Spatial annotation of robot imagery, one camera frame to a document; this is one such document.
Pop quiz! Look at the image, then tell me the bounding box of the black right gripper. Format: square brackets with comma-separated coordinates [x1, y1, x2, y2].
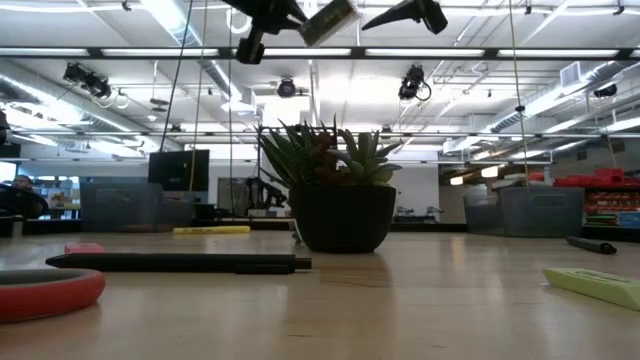
[361, 0, 449, 36]

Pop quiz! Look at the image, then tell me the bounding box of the potted succulent plant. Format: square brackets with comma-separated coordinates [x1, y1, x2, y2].
[254, 115, 402, 254]

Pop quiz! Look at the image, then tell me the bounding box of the black monitor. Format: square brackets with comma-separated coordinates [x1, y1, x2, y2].
[148, 149, 211, 193]

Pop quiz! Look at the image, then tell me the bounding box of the yellow eraser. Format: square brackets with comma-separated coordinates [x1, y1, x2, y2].
[542, 266, 640, 312]

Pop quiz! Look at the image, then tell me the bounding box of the yellow highlighter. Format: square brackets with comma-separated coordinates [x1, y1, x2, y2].
[172, 225, 252, 236]

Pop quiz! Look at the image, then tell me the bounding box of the person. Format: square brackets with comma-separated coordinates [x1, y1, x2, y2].
[0, 174, 50, 220]

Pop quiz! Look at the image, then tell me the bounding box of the black pen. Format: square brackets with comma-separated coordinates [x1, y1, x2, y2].
[45, 252, 313, 276]
[565, 235, 618, 256]

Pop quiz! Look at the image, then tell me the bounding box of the shelf with red bins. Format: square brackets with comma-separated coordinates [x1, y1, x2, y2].
[528, 167, 640, 229]

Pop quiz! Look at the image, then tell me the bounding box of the black overhead frame bar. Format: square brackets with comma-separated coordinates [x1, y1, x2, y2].
[0, 46, 640, 62]

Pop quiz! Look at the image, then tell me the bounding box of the thin dark hanging cable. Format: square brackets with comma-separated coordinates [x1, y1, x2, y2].
[227, 64, 235, 217]

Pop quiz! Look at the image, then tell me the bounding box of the small pink eraser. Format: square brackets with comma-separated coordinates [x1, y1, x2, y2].
[63, 242, 107, 255]

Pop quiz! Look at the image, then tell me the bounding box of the black overhead device pair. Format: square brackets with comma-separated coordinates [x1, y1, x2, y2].
[61, 61, 113, 100]

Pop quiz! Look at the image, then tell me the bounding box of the hanging black cable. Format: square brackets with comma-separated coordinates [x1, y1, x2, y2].
[158, 0, 195, 153]

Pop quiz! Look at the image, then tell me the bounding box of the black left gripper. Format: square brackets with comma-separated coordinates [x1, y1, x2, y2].
[222, 0, 309, 65]

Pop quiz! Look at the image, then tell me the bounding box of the black overhead camera with cable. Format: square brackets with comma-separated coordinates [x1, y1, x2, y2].
[397, 63, 433, 103]

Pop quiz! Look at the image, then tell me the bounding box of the dark clear plastic bin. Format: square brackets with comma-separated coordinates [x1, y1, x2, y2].
[79, 181, 196, 234]
[462, 186, 586, 239]

